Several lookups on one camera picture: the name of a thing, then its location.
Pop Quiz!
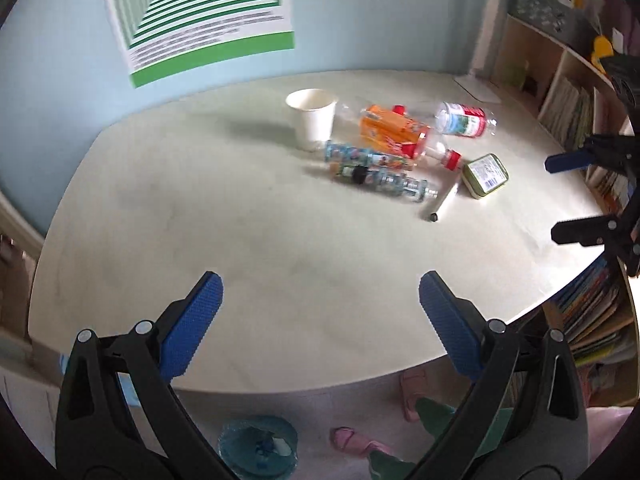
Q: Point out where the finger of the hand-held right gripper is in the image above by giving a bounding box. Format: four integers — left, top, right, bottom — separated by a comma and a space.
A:
550, 214, 626, 248
544, 132, 637, 177

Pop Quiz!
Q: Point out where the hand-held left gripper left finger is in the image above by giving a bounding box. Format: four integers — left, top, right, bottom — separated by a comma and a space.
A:
55, 271, 236, 480

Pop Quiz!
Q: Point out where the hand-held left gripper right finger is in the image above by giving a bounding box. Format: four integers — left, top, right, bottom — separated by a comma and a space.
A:
405, 270, 591, 480

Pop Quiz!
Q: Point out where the green metal tin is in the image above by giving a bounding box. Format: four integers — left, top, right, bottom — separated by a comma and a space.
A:
460, 153, 510, 200

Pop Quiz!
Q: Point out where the red white label plastic bottle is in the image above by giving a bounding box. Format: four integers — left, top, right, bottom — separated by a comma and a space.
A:
433, 101, 499, 139

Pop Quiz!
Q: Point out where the white marker pen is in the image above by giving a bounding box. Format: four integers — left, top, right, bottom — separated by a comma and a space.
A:
428, 175, 462, 222

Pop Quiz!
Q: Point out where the teal round waste bin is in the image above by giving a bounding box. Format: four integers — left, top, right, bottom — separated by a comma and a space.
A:
218, 414, 300, 480

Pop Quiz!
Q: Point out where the black cap clear bottle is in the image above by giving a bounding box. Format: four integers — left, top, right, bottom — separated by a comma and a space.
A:
332, 162, 440, 205

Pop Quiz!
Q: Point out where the orange label plastic bottle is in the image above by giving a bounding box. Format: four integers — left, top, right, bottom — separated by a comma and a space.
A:
336, 102, 463, 171

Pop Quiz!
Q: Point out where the colourful label clear bottle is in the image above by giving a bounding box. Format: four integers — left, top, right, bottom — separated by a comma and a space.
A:
322, 139, 417, 172

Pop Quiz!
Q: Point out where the white paper cup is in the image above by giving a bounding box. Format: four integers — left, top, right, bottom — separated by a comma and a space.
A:
285, 88, 339, 152

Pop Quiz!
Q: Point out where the yellow toy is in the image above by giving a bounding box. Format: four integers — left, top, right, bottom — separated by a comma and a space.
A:
591, 35, 615, 64

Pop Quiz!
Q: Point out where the row of upright books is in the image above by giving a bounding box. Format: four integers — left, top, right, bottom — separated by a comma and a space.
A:
539, 76, 633, 213

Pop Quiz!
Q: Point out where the pink slipper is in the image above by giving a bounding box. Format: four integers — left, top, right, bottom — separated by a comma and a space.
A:
332, 426, 394, 461
399, 366, 432, 422

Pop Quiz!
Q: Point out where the stack of colourful books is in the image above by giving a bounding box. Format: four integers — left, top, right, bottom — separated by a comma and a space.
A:
550, 257, 635, 367

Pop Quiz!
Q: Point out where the wooden bookshelf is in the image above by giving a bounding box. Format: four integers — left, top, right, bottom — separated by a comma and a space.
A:
492, 12, 640, 408

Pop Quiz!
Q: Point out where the white paper sheet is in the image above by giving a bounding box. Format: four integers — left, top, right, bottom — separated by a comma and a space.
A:
452, 74, 501, 104

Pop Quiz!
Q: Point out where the white board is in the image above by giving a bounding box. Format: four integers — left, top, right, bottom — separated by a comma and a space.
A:
470, 0, 503, 77

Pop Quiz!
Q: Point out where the person's left leg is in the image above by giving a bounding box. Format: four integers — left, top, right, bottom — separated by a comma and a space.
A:
366, 450, 418, 480

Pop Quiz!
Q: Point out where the person's pink garment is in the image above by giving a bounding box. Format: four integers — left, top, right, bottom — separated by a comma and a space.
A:
585, 406, 637, 463

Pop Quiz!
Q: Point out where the green striped wall poster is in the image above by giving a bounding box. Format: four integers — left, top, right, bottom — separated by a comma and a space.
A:
97, 0, 296, 90

